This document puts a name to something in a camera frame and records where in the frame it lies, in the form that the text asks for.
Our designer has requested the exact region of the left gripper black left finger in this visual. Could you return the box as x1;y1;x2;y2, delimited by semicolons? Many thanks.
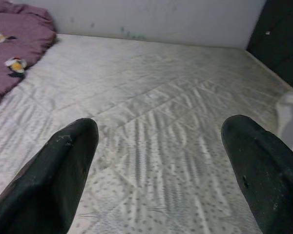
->
0;118;100;234

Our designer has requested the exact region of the black tufted headboard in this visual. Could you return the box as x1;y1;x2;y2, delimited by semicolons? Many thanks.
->
246;0;293;94

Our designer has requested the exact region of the white pillow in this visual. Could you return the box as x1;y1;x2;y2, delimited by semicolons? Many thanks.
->
275;91;293;159

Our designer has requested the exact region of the grey quilted mattress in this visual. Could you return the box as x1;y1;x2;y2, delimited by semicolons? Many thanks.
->
0;33;293;234

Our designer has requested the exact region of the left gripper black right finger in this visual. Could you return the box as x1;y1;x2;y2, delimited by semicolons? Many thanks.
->
220;114;293;234

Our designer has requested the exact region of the purple duvet with cartoon prints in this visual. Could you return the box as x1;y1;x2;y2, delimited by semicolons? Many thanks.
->
0;0;58;112

